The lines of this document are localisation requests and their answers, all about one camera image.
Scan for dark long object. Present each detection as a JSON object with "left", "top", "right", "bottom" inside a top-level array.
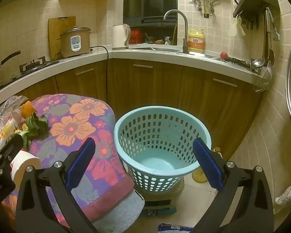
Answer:
[{"left": 227, "top": 56, "right": 251, "bottom": 68}]

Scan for wooden cutting board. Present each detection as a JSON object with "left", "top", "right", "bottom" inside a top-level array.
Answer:
[{"left": 48, "top": 17, "right": 77, "bottom": 60}]

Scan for steel sink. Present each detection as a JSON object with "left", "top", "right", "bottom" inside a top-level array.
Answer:
[{"left": 126, "top": 47, "right": 185, "bottom": 54}]

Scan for green vegetable leaves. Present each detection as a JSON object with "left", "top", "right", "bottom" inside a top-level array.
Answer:
[{"left": 15, "top": 113, "right": 49, "bottom": 151}]

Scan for white electric kettle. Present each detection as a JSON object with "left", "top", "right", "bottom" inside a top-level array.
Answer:
[{"left": 112, "top": 24, "right": 131, "bottom": 49}]

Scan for gas stove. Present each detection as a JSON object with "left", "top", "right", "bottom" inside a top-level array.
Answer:
[{"left": 0, "top": 56, "right": 60, "bottom": 95}]

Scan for yellow detergent jug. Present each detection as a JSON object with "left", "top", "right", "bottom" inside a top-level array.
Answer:
[{"left": 188, "top": 29, "right": 204, "bottom": 53}]

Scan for yellow white squeeze tube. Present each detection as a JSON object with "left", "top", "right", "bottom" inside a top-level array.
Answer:
[{"left": 0, "top": 109, "right": 23, "bottom": 151}]

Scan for black power cable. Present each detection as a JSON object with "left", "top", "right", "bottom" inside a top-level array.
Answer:
[{"left": 90, "top": 46, "right": 110, "bottom": 103}]

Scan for bread piece right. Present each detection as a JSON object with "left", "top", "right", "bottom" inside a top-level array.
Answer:
[{"left": 21, "top": 101, "right": 38, "bottom": 118}]

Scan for brown rice cooker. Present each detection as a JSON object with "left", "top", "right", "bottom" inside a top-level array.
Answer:
[{"left": 58, "top": 26, "right": 92, "bottom": 59}]

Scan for blue packet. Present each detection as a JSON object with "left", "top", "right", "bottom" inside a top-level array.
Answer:
[{"left": 158, "top": 223, "right": 194, "bottom": 233}]

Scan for dark wall rack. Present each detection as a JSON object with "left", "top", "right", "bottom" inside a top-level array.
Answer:
[{"left": 233, "top": 0, "right": 280, "bottom": 30}]

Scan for clear plastic bag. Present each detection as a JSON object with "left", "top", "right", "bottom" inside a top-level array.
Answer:
[{"left": 0, "top": 95, "right": 29, "bottom": 131}]

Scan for wooden kitchen cabinet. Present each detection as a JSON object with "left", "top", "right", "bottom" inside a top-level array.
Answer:
[{"left": 0, "top": 58, "right": 267, "bottom": 156}]

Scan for cardboard box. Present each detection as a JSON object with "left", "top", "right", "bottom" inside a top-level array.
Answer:
[{"left": 136, "top": 180, "right": 185, "bottom": 216}]

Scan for yellow scouring pad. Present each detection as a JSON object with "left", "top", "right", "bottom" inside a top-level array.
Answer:
[{"left": 192, "top": 167, "right": 208, "bottom": 182}]

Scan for metal ladle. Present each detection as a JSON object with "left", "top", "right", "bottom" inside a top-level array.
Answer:
[{"left": 250, "top": 29, "right": 269, "bottom": 69}]

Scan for metal faucet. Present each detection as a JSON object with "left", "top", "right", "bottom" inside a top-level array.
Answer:
[{"left": 163, "top": 10, "right": 190, "bottom": 54}]

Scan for red pot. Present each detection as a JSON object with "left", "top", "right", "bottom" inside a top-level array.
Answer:
[{"left": 130, "top": 29, "right": 143, "bottom": 44}]

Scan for floral blanket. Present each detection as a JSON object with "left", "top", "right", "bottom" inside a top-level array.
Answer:
[{"left": 1, "top": 93, "right": 146, "bottom": 233}]

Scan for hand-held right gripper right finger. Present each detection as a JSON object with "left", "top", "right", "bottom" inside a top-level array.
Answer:
[{"left": 190, "top": 137, "right": 274, "bottom": 233}]

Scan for light blue plastic basket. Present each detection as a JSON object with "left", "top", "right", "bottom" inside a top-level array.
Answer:
[{"left": 114, "top": 105, "right": 212, "bottom": 195}]

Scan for black microwave oven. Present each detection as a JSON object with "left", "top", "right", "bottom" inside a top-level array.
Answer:
[{"left": 123, "top": 0, "right": 178, "bottom": 27}]

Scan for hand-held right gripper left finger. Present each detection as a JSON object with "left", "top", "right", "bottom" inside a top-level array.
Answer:
[{"left": 16, "top": 137, "right": 99, "bottom": 233}]

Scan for metal tongs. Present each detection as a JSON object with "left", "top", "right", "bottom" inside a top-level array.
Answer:
[{"left": 269, "top": 7, "right": 280, "bottom": 40}]

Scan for pale rubber glove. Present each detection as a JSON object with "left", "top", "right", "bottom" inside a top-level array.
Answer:
[{"left": 228, "top": 17, "right": 246, "bottom": 37}]

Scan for metal skimmer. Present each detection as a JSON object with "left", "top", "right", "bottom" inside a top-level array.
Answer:
[{"left": 253, "top": 10, "right": 274, "bottom": 93}]

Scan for white mop head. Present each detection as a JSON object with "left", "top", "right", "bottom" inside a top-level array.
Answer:
[{"left": 275, "top": 177, "right": 291, "bottom": 205}]

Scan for white paper roll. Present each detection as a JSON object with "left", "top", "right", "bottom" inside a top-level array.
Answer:
[{"left": 10, "top": 149, "right": 42, "bottom": 192}]

